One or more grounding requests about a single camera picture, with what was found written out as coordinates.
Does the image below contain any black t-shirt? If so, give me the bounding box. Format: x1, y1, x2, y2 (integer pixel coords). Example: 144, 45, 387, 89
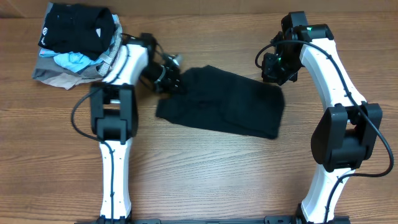
155, 65, 285, 139

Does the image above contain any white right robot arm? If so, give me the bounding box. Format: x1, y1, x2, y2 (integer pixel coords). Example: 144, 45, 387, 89
256, 11, 382, 223

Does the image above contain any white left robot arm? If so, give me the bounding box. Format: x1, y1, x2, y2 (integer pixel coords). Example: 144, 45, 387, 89
90, 33, 185, 223

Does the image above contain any black folded shirt on pile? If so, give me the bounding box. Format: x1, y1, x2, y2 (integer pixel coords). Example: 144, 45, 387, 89
38, 3, 116, 60

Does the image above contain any light blue folded garment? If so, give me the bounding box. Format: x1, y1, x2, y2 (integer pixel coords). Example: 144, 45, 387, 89
39, 49, 103, 73

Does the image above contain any beige folded garment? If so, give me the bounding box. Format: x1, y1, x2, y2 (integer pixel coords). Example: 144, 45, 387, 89
40, 30, 124, 91

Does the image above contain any grey folded garment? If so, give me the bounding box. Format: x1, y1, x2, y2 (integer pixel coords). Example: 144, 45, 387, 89
32, 57, 104, 84

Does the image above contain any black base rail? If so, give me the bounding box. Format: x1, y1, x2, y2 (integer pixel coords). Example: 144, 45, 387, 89
74, 214, 352, 224

